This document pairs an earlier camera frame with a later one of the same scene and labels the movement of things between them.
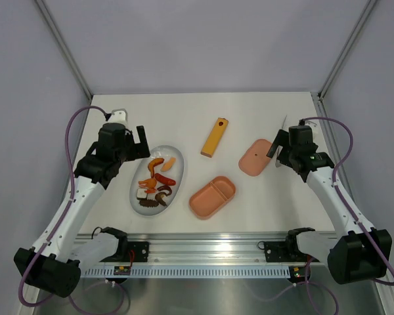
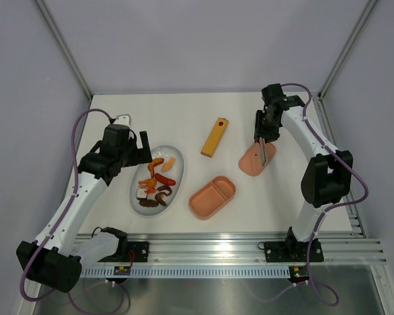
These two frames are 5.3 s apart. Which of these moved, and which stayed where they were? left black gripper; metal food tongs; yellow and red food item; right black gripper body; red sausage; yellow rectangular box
Moved: metal food tongs; right black gripper body
Stayed: left black gripper; yellow rectangular box; red sausage; yellow and red food item
